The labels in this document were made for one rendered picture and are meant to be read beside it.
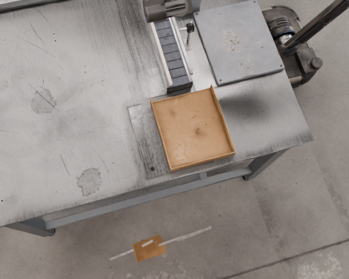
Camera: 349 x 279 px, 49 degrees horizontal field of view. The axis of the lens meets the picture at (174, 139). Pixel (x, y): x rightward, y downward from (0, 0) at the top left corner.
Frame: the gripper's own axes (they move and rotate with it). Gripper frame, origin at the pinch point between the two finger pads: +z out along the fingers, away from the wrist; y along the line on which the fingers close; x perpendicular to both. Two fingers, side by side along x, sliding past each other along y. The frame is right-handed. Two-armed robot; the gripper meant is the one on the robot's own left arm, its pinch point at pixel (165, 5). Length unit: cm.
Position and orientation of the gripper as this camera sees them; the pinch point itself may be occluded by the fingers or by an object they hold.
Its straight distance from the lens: 136.3
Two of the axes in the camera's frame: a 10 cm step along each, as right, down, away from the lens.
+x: 2.0, 9.0, 3.8
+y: -9.6, 2.6, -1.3
